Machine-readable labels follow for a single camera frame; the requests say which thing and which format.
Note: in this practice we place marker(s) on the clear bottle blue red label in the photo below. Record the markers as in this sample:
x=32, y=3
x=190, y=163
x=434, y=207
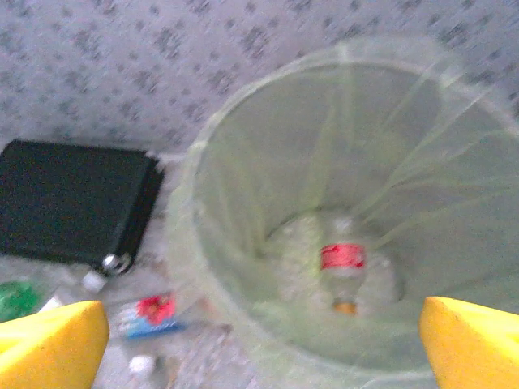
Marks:
x=154, y=318

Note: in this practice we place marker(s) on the black hard case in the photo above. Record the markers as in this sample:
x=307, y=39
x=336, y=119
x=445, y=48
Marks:
x=69, y=202

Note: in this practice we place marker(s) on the white bottle gold label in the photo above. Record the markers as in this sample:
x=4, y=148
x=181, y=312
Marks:
x=92, y=280

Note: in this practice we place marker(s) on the green plastic bottle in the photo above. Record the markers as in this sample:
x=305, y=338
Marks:
x=16, y=300

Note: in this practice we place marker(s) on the clear bottle white cap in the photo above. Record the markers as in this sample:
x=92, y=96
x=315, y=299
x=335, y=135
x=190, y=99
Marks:
x=142, y=364

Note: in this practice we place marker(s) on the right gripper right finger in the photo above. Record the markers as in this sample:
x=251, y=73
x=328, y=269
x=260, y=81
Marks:
x=474, y=348

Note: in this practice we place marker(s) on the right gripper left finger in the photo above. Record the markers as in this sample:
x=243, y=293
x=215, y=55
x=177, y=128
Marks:
x=48, y=348

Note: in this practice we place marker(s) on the translucent green plastic bin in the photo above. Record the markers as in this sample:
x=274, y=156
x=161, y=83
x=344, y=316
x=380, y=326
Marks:
x=284, y=162

